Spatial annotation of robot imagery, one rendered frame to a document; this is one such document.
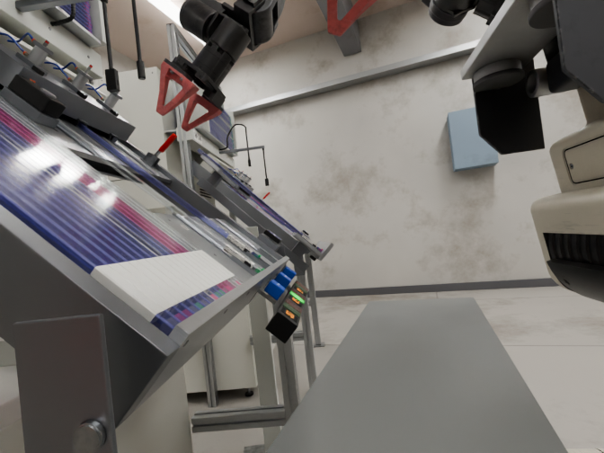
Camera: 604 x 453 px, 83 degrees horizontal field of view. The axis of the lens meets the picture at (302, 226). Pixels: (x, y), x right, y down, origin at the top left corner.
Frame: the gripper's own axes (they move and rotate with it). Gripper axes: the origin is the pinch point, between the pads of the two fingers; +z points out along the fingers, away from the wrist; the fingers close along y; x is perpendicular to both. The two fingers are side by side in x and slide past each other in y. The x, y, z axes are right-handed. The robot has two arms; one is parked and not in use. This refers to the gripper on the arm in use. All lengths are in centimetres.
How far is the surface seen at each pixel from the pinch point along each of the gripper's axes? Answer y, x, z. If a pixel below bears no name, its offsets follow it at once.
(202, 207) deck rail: -29.2, 3.8, 15.3
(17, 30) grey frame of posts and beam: -10.0, -47.0, 5.3
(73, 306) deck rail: 38.8, 23.8, 13.2
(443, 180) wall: -312, 102, -111
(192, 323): 35.0, 30.3, 10.9
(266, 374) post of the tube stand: -54, 47, 52
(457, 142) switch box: -287, 86, -141
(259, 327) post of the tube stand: -54, 36, 41
